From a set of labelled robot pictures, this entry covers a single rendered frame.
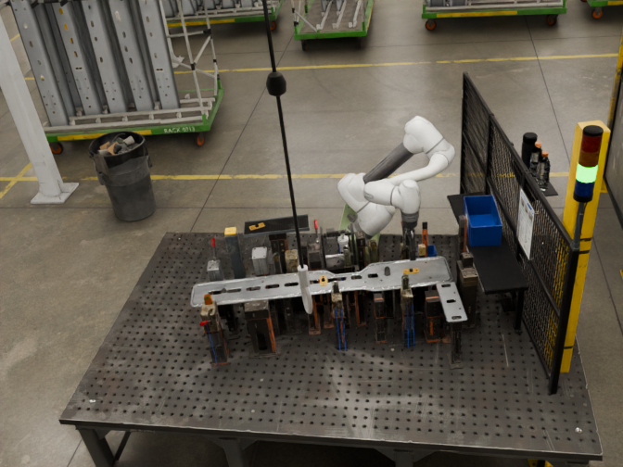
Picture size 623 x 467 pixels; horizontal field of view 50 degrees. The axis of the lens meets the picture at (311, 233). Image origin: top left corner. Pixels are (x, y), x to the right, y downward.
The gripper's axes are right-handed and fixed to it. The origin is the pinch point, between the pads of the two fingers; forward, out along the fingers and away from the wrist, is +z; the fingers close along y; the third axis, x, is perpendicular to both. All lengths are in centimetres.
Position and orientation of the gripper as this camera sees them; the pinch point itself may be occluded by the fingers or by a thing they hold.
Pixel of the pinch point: (411, 250)
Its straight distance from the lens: 345.1
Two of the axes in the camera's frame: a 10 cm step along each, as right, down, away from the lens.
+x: 9.9, -1.1, -0.3
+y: 0.4, 5.8, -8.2
